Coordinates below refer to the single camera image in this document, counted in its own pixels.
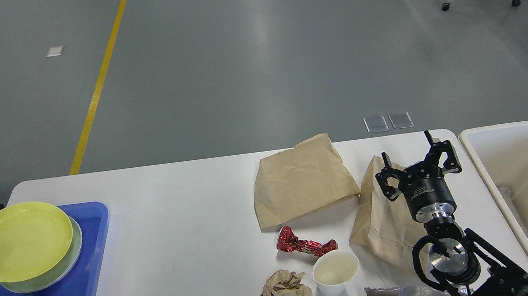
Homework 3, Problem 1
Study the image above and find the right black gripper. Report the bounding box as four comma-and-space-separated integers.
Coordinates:
375, 130, 463, 224

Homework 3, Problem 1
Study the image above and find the yellow plastic plate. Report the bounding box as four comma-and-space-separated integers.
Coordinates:
0, 201, 74, 283

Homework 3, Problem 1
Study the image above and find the large paper bag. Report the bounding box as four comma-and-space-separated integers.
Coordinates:
253, 133, 360, 231

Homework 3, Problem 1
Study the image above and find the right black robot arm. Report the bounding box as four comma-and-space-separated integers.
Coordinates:
374, 131, 528, 296

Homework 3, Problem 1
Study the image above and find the pale green plate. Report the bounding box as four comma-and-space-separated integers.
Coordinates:
0, 217, 84, 294

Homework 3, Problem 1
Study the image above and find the right clear floor plate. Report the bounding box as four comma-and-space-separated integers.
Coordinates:
387, 111, 415, 129

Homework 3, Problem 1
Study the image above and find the clear floor plate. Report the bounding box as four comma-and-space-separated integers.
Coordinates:
387, 111, 415, 129
363, 115, 390, 134

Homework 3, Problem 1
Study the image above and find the left clear floor plate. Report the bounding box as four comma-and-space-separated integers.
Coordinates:
363, 115, 390, 134

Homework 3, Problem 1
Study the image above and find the white paper cup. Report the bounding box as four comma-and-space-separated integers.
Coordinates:
312, 250, 361, 296

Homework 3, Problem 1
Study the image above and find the red foil wrapper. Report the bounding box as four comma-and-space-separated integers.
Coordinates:
276, 225, 339, 258

